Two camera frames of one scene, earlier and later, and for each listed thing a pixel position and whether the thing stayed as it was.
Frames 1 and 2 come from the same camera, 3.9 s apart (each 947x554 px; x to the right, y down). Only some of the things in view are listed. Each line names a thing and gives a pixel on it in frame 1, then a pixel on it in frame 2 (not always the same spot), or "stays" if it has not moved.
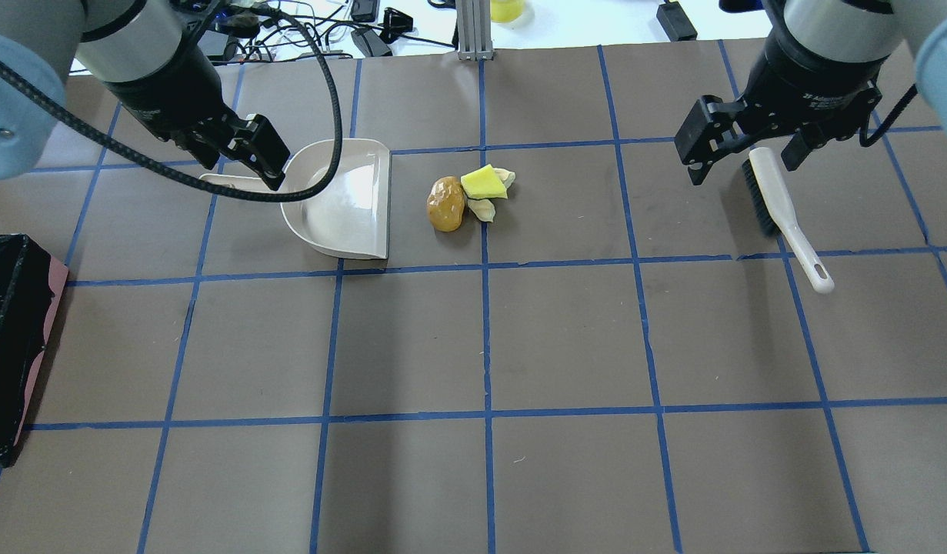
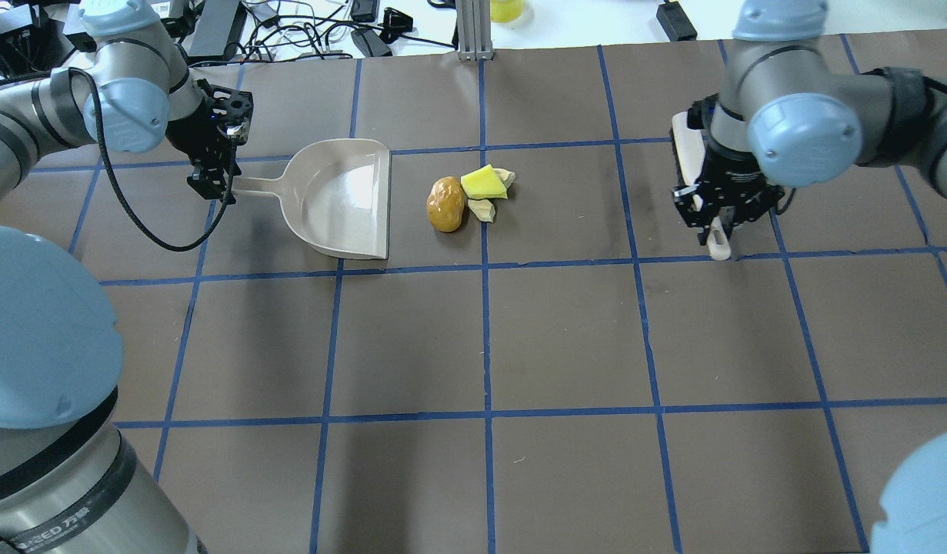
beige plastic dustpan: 353,215 stays
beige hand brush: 774,207 -> 690,160
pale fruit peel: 484,208 stays
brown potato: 445,203 stays
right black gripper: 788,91 -> 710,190
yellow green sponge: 483,183 stays
